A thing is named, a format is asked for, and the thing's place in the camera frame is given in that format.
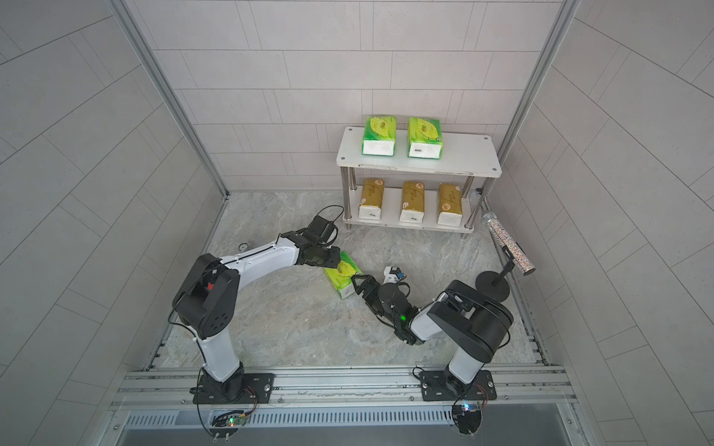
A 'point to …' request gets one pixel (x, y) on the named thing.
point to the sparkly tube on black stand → (494, 285)
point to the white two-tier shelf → (464, 155)
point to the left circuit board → (228, 424)
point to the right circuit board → (467, 417)
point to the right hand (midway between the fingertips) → (354, 286)
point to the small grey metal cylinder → (243, 247)
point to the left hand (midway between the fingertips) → (341, 258)
